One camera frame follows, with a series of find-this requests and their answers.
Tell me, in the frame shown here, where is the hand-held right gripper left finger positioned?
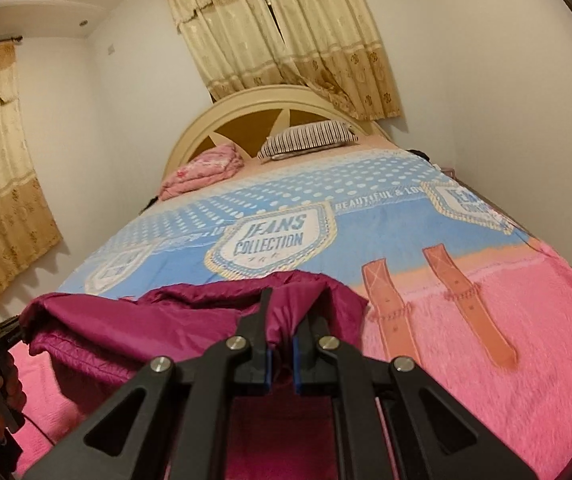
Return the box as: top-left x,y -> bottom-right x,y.
23,287 -> 273,480

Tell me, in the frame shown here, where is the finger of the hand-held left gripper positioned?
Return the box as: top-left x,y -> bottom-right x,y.
0,314 -> 31,348

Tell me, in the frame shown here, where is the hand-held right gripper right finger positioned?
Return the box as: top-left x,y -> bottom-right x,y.
293,315 -> 536,480

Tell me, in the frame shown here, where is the magenta puffer jacket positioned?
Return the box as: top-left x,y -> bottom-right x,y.
18,270 -> 369,480

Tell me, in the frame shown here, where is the person's left hand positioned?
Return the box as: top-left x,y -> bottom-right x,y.
0,360 -> 28,443

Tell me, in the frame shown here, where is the wide beige floral curtain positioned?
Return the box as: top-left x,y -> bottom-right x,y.
0,42 -> 63,311

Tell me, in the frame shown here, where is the pink and blue printed blanket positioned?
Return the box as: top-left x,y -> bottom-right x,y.
13,147 -> 572,480

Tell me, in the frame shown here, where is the folded pink floral quilt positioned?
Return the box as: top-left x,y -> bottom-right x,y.
160,145 -> 244,201

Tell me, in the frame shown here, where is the striped pillow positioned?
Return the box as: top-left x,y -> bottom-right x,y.
257,121 -> 359,161

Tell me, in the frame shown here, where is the cream wooden headboard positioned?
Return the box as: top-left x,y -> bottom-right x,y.
166,85 -> 389,181

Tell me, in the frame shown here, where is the beige floral curtain panel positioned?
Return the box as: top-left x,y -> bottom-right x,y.
163,0 -> 287,106
256,0 -> 401,121

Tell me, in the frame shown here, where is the black cable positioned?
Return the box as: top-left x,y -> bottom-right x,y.
22,410 -> 59,448

